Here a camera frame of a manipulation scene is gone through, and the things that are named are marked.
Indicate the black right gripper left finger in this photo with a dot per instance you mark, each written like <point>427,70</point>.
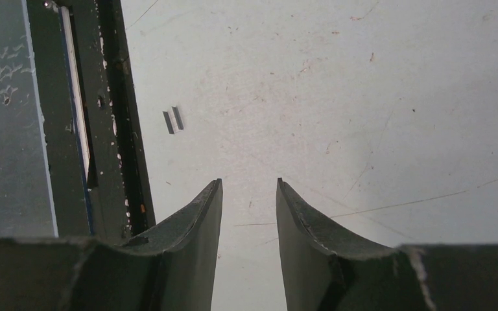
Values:
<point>170,266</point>

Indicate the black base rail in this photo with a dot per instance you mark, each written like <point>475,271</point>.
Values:
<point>91,130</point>

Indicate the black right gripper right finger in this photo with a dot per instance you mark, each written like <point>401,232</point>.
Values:
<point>328,267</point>

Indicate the metal staple strip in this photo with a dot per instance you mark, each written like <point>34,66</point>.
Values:
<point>173,120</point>

